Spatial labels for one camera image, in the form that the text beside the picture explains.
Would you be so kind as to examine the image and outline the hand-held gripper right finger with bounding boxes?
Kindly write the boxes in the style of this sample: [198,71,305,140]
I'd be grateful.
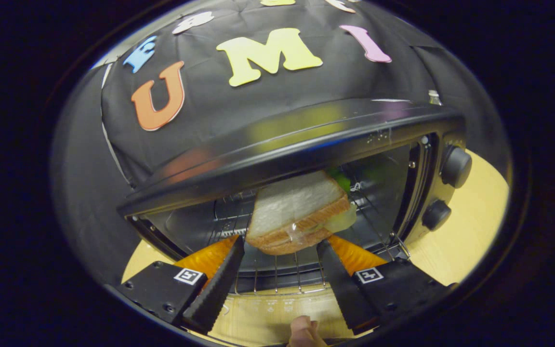
[317,235,451,335]

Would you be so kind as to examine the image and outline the black backdrop cloth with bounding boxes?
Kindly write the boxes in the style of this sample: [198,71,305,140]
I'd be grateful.
[51,0,512,285]

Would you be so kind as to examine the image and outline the toast sandwich with lettuce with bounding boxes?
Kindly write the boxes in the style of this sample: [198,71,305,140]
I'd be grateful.
[245,168,357,256]

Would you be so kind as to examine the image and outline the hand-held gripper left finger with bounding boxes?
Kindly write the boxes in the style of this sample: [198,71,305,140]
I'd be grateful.
[116,235,245,335]

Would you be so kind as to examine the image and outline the black toaster oven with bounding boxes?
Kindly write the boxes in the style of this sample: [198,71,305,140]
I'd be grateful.
[117,99,473,345]

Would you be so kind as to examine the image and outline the wire oven rack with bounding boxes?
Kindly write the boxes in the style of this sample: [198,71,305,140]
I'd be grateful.
[210,188,410,295]

